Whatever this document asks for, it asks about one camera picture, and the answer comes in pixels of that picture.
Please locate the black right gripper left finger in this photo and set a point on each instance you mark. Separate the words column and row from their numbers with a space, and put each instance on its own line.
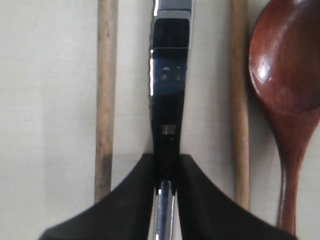
column 124, row 214

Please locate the brown wooden chopstick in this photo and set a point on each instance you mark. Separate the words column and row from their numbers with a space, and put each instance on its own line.
column 107, row 29
column 239, row 100

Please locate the silver table knife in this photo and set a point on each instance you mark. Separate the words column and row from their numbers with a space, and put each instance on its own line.
column 170, row 40

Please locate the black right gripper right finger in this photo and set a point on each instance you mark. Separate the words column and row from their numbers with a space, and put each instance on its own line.
column 206, row 213

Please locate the red-brown wooden spoon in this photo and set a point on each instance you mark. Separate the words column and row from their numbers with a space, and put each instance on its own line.
column 284, row 69

